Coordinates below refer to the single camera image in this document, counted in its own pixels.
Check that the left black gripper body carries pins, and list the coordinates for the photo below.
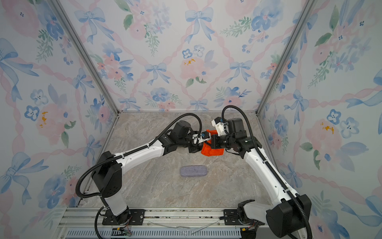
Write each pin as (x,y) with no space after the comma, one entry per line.
(188,144)

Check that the corner aluminium post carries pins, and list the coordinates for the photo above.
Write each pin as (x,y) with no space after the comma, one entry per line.
(297,31)
(84,56)

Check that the right corner aluminium post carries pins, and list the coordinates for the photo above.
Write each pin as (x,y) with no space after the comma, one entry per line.
(297,31)

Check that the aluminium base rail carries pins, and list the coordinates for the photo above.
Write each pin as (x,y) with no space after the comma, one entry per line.
(157,223)

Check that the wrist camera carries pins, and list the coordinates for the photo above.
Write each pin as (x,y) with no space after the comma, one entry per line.
(201,138)
(221,126)

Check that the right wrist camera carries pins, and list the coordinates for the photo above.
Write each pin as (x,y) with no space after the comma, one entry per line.
(221,126)

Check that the purple fabric eyeglass case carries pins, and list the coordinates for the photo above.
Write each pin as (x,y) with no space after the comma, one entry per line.
(193,171)

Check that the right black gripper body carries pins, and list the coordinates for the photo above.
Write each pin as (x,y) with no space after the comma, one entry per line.
(224,141)

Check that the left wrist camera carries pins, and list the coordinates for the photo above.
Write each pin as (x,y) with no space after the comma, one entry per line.
(201,138)

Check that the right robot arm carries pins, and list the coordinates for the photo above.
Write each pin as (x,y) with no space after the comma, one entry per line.
(289,211)

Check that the left corner aluminium post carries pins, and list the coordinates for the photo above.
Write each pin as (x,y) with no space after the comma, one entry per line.
(84,56)

